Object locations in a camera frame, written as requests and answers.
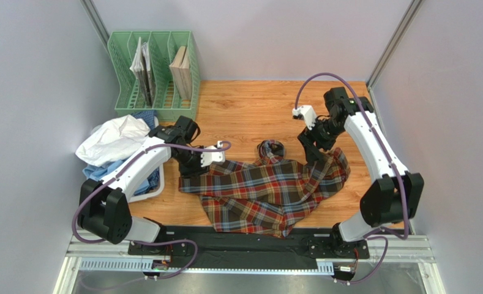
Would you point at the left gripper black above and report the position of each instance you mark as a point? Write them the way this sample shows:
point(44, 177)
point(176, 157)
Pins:
point(195, 170)

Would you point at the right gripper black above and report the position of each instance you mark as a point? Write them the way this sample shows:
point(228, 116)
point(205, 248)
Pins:
point(308, 141)

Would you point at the plaid long sleeve shirt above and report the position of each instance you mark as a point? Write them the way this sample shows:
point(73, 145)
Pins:
point(270, 195)

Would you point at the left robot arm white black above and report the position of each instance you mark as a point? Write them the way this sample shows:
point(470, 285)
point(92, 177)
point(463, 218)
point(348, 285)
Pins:
point(104, 204)

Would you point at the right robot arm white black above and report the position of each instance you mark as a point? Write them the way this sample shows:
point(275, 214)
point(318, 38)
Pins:
point(395, 192)

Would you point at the light blue shirt in basket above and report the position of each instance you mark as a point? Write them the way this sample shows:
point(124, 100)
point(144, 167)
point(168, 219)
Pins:
point(96, 173)

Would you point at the dark blue patterned shirt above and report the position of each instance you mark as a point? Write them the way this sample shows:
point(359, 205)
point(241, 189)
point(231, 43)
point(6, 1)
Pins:
point(148, 116)

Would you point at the white shirt in basket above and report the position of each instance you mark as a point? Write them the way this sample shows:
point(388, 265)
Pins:
point(116, 139)

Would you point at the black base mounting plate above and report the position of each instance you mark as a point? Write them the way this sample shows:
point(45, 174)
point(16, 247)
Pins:
point(238, 251)

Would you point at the green plastic file organizer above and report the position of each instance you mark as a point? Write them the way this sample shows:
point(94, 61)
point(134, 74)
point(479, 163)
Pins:
point(163, 46)

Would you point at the beige book in organizer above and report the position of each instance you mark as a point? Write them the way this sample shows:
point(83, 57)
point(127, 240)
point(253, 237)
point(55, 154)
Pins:
point(180, 69)

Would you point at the magazines in organizer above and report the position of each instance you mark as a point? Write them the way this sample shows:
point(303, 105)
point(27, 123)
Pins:
point(142, 69)

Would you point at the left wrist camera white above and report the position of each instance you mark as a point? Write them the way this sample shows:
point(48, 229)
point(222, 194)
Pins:
point(213, 155)

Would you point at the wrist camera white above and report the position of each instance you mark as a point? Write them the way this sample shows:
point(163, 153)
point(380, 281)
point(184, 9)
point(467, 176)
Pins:
point(213, 155)
point(307, 114)

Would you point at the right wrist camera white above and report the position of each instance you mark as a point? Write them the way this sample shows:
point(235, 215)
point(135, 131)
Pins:
point(307, 114)

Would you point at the aluminium frame rail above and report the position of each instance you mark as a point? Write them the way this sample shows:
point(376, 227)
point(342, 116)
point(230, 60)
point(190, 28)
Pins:
point(394, 266)

